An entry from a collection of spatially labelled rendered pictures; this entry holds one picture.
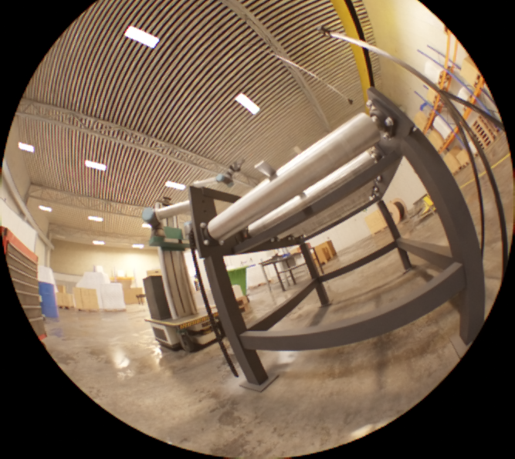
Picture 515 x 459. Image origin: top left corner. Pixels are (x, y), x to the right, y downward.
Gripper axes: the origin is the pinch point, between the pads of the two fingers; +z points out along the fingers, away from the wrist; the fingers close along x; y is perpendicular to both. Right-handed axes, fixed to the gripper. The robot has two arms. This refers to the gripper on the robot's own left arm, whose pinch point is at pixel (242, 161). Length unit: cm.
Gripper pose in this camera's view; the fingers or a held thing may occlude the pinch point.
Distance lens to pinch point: 192.7
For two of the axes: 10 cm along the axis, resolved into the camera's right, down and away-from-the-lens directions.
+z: 7.3, -5.0, -4.7
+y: 6.1, 1.6, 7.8
